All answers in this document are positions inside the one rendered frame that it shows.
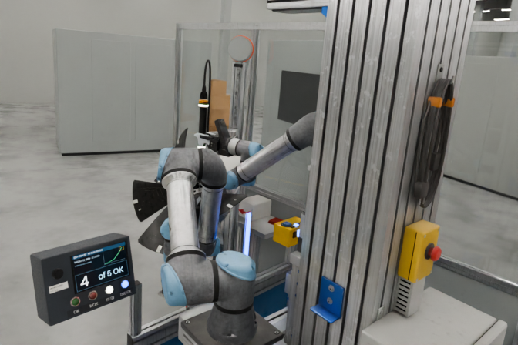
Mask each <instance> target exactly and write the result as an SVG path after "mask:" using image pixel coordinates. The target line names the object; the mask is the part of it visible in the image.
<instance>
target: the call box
mask: <svg viewBox="0 0 518 345"><path fill-rule="evenodd" d="M286 221H287V222H289V223H291V226H294V224H295V223H299V222H300V221H301V218H298V217H296V216H295V217H292V218H290V219H286V220H283V221H280V222H278V223H275V224H274V236H273V241H275V242H277V243H280V244H281V245H283V246H286V247H287V248H289V247H291V246H294V245H296V244H298V237H299V236H296V237H295V238H294V239H293V238H292V237H293V232H295V231H297V234H298V230H299V229H300V225H298V226H294V228H293V229H292V228H291V227H289V226H283V222H286Z"/></svg>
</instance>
